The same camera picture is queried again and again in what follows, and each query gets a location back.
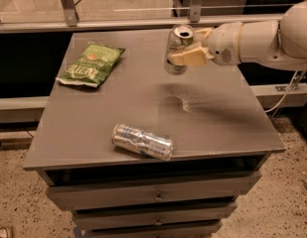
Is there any silver blue energy drink can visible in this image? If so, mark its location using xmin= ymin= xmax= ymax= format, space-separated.
xmin=112 ymin=123 xmax=173 ymax=161

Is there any top grey drawer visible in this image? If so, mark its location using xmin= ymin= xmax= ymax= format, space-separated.
xmin=47 ymin=171 xmax=261 ymax=210

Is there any grey drawer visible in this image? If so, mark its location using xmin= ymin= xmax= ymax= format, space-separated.
xmin=89 ymin=220 xmax=222 ymax=238
xmin=73 ymin=202 xmax=237 ymax=230
xmin=47 ymin=171 xmax=261 ymax=210

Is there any white shoe tip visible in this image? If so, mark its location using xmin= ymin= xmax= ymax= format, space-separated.
xmin=0 ymin=227 xmax=13 ymax=238

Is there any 7up soda can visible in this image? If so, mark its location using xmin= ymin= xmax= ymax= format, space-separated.
xmin=163 ymin=24 xmax=194 ymax=75

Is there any bottom grey drawer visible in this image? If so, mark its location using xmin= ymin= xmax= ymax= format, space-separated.
xmin=89 ymin=220 xmax=222 ymax=238

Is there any metal railing frame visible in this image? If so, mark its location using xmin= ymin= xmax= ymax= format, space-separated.
xmin=0 ymin=0 xmax=307 ymax=35

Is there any white cable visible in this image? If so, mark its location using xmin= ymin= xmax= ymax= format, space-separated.
xmin=263 ymin=69 xmax=301 ymax=114

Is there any grey drawer cabinet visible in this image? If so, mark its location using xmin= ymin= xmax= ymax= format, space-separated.
xmin=23 ymin=27 xmax=287 ymax=238

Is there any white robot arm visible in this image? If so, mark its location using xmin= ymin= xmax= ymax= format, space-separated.
xmin=166 ymin=1 xmax=307 ymax=71

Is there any middle grey drawer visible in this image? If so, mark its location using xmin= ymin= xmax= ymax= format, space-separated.
xmin=73 ymin=202 xmax=237 ymax=230

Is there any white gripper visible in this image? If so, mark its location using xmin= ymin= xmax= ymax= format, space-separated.
xmin=167 ymin=22 xmax=243 ymax=66

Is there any green jalapeno chip bag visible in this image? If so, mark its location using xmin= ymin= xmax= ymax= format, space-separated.
xmin=56 ymin=42 xmax=125 ymax=88

